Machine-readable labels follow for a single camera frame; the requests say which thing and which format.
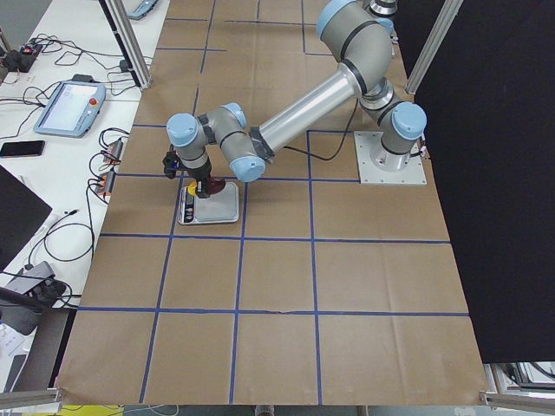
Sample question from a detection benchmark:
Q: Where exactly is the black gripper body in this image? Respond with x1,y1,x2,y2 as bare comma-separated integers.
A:
186,162,212,184

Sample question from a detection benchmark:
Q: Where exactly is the red yellow mango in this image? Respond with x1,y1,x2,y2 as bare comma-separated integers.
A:
186,176,226,198

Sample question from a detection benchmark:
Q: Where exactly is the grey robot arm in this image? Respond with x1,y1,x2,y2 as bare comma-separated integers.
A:
163,1,427,198
362,0,398,44

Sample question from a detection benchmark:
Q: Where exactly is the silver digital kitchen scale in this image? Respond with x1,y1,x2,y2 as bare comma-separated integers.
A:
178,182,239,225

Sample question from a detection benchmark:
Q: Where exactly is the left teach pendant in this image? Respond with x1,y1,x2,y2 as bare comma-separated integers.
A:
34,81,106,138

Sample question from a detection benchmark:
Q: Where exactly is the brown paper table cover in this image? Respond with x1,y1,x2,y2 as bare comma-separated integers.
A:
56,1,486,406

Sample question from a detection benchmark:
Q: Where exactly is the black laptop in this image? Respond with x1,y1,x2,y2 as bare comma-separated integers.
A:
0,167,52,270

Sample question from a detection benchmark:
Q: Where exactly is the black phone on desk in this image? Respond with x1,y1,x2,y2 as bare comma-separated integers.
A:
0,140,46,158

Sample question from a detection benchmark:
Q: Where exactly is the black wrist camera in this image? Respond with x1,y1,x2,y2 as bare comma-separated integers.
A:
162,150,181,179

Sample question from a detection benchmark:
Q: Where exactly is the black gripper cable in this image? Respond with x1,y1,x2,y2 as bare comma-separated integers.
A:
281,99,361,162

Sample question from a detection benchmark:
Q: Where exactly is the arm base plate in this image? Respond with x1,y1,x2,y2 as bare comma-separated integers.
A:
354,131,427,185

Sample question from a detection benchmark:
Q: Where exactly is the left aluminium frame post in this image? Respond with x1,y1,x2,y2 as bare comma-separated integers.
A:
99,0,152,91

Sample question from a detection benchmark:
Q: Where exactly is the aluminium frame post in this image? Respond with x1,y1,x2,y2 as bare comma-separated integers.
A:
99,0,152,91
405,0,464,95

